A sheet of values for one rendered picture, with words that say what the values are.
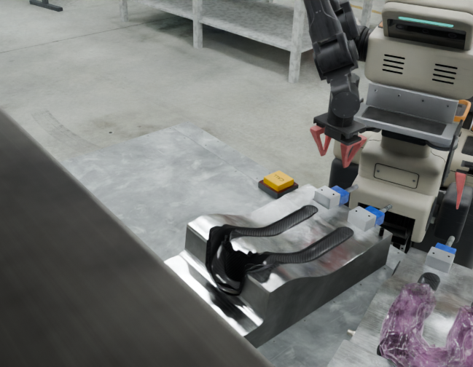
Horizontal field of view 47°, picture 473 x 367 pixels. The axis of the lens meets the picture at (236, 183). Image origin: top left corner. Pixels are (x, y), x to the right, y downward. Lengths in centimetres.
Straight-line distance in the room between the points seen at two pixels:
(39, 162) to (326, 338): 98
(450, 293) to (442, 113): 46
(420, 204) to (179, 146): 73
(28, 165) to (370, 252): 109
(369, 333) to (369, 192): 62
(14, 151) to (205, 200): 129
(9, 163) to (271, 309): 89
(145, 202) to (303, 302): 55
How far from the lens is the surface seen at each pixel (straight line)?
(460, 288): 122
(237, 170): 159
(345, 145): 118
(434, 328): 106
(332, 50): 114
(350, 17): 135
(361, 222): 124
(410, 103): 144
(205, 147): 171
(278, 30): 479
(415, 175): 155
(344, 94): 109
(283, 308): 106
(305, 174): 315
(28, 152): 17
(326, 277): 112
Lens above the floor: 162
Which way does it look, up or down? 32 degrees down
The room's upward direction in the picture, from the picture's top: 2 degrees clockwise
